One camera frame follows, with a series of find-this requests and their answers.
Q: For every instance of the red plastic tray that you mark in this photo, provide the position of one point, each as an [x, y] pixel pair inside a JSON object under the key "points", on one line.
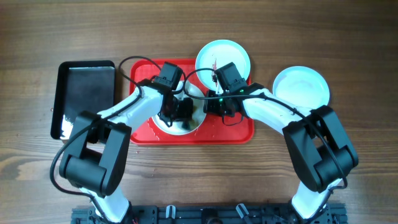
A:
{"points": [[211, 131]]}

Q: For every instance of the black rectangular tray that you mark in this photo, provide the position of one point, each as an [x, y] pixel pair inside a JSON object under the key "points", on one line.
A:
{"points": [[81, 86]]}

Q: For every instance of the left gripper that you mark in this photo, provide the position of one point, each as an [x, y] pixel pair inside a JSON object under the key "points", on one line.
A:
{"points": [[185, 116]]}

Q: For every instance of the light blue plate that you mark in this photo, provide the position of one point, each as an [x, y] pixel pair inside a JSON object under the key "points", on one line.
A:
{"points": [[218, 53], [302, 86]]}

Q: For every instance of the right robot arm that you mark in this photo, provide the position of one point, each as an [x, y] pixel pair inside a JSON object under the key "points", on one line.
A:
{"points": [[321, 152]]}

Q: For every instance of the light blue plate top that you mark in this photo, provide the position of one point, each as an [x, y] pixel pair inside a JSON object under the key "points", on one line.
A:
{"points": [[218, 53]]}

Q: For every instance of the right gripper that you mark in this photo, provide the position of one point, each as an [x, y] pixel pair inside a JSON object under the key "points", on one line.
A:
{"points": [[210, 107]]}

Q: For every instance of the white plate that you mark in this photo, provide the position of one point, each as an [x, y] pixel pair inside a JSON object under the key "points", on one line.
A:
{"points": [[198, 118]]}

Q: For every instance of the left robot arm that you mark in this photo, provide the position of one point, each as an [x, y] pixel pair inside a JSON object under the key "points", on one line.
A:
{"points": [[94, 158]]}

